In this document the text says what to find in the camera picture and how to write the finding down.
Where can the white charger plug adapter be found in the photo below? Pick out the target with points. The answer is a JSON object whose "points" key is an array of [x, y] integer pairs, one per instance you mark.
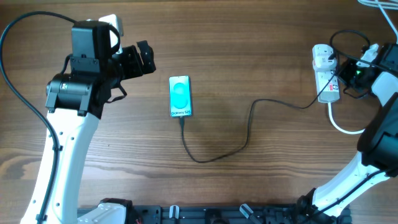
{"points": [[322, 63]]}

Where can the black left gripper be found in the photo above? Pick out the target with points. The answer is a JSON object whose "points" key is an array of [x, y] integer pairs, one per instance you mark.
{"points": [[135, 68]]}

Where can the blue Galaxy smartphone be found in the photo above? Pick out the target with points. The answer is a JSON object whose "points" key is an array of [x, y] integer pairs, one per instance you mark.
{"points": [[180, 96]]}

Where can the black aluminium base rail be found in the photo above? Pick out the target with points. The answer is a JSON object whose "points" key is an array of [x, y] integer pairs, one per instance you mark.
{"points": [[279, 214]]}

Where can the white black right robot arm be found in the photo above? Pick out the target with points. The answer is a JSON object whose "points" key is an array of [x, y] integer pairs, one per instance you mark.
{"points": [[376, 158]]}

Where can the white power strip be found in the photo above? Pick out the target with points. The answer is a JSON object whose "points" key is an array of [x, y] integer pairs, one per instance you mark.
{"points": [[326, 82]]}

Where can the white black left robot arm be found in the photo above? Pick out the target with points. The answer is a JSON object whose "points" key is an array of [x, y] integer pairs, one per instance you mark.
{"points": [[75, 100]]}

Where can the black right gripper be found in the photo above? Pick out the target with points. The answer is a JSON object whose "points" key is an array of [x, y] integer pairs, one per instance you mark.
{"points": [[344, 71]]}

